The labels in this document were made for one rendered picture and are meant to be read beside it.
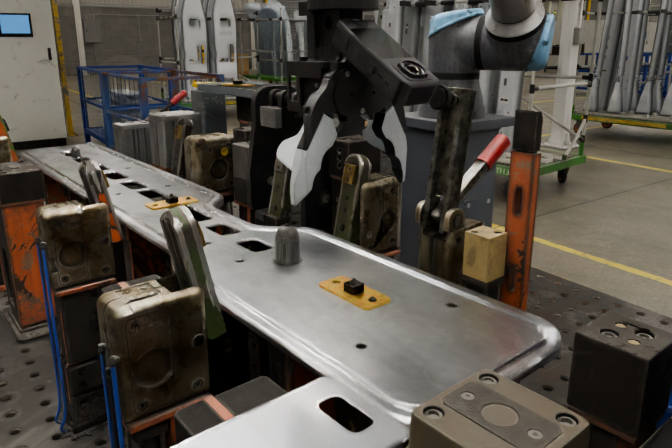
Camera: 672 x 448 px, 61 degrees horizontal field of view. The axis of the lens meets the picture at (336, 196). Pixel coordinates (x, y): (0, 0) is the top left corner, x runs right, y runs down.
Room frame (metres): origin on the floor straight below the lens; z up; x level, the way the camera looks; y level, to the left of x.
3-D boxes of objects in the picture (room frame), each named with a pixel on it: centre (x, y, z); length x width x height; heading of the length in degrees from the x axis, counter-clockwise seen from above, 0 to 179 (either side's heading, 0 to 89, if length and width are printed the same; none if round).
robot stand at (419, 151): (1.33, -0.27, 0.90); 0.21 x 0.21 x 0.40; 36
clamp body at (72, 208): (0.78, 0.37, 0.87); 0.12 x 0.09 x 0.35; 130
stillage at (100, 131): (6.92, 2.50, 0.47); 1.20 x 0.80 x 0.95; 34
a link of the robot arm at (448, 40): (1.32, -0.27, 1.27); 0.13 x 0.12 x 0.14; 60
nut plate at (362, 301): (0.58, -0.02, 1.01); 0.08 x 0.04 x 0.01; 40
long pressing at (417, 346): (0.95, 0.30, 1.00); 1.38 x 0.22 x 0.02; 40
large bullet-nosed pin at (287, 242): (0.68, 0.06, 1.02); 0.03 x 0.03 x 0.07
